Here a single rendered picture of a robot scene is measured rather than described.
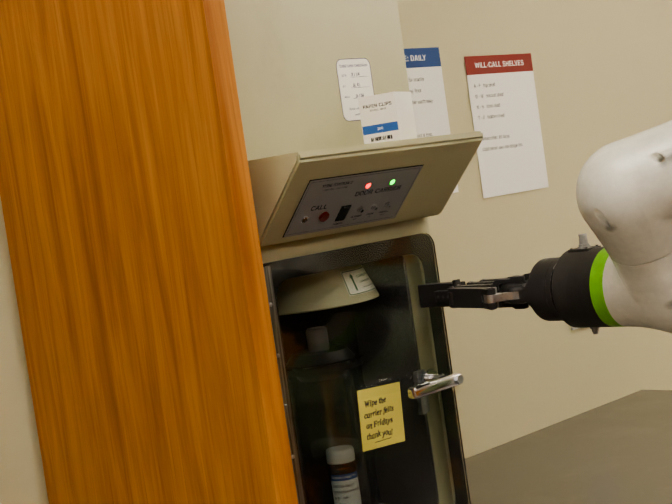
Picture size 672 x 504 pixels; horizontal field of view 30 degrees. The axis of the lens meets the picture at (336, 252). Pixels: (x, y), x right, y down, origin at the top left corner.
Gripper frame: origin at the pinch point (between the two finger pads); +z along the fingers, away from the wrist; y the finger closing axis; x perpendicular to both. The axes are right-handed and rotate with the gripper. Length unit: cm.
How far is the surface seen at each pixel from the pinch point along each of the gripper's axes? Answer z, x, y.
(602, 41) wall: 48, -39, -115
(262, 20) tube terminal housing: 4.7, -36.6, 19.7
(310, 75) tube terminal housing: 4.7, -29.7, 13.2
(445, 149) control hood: -6.0, -18.3, 2.4
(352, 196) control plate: -2.1, -14.3, 15.6
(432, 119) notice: 48, -26, -56
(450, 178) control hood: -2.3, -14.6, -2.0
